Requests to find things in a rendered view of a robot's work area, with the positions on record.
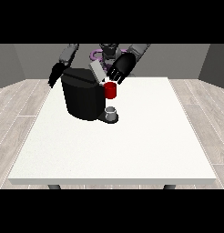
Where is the black coffee machine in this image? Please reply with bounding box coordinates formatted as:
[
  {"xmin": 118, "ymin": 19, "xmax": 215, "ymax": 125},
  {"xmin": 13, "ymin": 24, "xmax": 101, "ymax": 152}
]
[{"xmin": 60, "ymin": 67, "xmax": 119, "ymax": 125}]

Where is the small grey cup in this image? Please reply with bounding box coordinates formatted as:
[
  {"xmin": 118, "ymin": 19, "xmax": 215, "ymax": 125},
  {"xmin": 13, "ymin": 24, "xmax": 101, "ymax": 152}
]
[{"xmin": 105, "ymin": 106, "xmax": 118, "ymax": 122}]

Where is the pale grey machine lid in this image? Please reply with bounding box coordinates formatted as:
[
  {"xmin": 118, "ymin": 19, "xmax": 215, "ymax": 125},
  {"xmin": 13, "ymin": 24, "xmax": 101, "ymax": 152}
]
[{"xmin": 88, "ymin": 59, "xmax": 107, "ymax": 84}]

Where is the red pod holder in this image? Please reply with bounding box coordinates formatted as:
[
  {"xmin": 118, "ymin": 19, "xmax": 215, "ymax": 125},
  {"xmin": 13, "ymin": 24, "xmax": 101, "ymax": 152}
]
[{"xmin": 104, "ymin": 81, "xmax": 117, "ymax": 100}]

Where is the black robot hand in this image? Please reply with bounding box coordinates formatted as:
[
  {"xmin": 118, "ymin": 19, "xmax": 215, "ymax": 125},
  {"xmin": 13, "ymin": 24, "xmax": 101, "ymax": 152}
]
[
  {"xmin": 106, "ymin": 52, "xmax": 137, "ymax": 86},
  {"xmin": 47, "ymin": 62, "xmax": 66, "ymax": 89}
]

